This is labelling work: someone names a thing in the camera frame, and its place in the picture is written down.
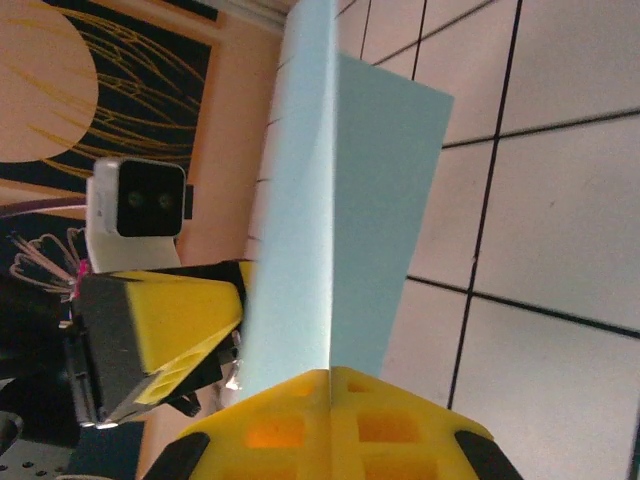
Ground light blue cloth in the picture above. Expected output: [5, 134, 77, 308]
[234, 0, 455, 406]

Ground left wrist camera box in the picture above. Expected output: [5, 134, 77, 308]
[84, 156, 197, 275]

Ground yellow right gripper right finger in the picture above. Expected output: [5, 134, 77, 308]
[329, 365, 525, 480]

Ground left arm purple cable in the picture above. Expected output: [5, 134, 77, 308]
[0, 196, 87, 219]

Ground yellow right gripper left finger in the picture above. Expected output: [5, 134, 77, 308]
[142, 368, 332, 480]

